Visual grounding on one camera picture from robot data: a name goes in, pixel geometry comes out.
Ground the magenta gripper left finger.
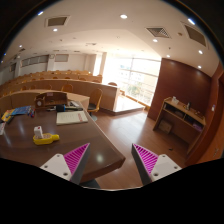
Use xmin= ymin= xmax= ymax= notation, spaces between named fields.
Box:
xmin=41 ymin=143 xmax=90 ymax=184

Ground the black device on desk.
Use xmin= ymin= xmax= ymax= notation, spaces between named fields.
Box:
xmin=56 ymin=105 xmax=65 ymax=112

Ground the blue booklet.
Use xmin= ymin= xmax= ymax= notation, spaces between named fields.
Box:
xmin=11 ymin=106 xmax=31 ymax=116

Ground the cardboard box in shelf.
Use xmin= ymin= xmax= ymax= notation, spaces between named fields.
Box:
xmin=159 ymin=120 xmax=172 ymax=134

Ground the yellow power strip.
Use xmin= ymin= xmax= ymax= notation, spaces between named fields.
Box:
xmin=33 ymin=133 xmax=60 ymax=145

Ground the wooden shelf cabinet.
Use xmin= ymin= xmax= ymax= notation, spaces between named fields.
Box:
xmin=154 ymin=97 xmax=206 ymax=153

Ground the long wooden lecture bench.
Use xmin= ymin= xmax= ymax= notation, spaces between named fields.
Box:
xmin=0 ymin=79 xmax=120 ymax=110

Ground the wooden office chair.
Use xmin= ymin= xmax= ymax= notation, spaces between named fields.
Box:
xmin=87 ymin=88 xmax=102 ymax=121

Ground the white open notebook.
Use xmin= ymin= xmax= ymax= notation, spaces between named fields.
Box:
xmin=56 ymin=111 xmax=88 ymax=125

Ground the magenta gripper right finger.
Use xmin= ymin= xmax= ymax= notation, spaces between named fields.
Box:
xmin=131 ymin=144 xmax=181 ymax=185

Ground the wooden desk organizer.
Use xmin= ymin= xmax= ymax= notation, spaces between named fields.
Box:
xmin=34 ymin=92 xmax=68 ymax=108

